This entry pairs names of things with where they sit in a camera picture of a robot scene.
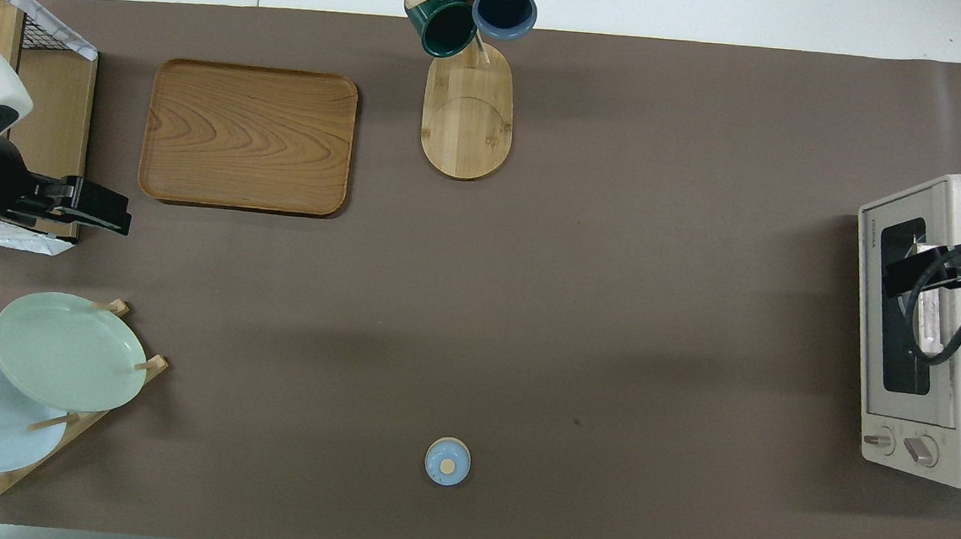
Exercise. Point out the rectangular wooden tray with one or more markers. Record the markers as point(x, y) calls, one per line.
point(245, 135)

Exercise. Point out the round oven knob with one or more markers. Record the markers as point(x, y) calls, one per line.
point(921, 451)
point(880, 441)

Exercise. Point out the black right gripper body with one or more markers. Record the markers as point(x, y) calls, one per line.
point(898, 278)

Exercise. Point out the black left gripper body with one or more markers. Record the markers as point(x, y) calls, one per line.
point(101, 196)

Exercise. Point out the glass oven door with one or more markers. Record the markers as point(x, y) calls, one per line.
point(869, 330)

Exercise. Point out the wooden mug tree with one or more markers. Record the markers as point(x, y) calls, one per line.
point(467, 125)

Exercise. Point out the wooden stepped shelf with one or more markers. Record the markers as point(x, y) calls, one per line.
point(56, 113)

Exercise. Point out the brown table mat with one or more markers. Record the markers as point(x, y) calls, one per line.
point(613, 313)

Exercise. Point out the blue mug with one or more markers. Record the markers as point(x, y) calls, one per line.
point(505, 9)

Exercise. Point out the pale green plate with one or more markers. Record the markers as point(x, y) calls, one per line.
point(69, 351)

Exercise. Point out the wooden plate rack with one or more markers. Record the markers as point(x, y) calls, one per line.
point(154, 365)

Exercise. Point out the dark green mug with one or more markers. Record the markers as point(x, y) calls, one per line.
point(451, 26)

